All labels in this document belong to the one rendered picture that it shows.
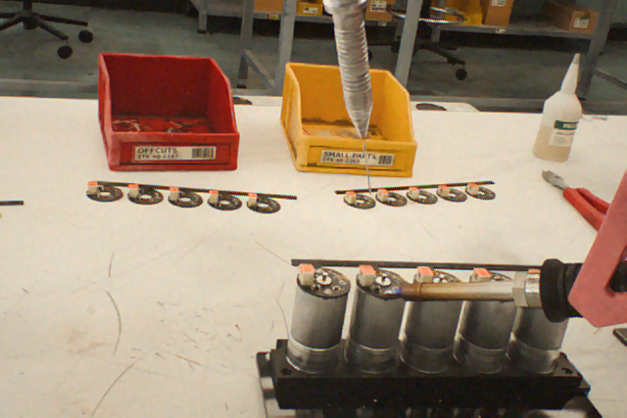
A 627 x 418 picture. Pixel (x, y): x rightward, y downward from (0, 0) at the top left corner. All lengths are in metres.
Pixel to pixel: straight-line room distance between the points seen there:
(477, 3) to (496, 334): 4.66
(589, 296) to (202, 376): 0.19
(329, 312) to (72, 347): 0.13
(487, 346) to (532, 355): 0.03
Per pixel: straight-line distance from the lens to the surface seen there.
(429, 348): 0.38
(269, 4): 4.46
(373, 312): 0.36
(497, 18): 5.03
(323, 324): 0.35
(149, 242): 0.51
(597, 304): 0.30
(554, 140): 0.76
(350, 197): 0.58
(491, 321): 0.38
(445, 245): 0.55
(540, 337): 0.40
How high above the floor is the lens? 0.99
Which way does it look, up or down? 23 degrees down
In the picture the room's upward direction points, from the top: 8 degrees clockwise
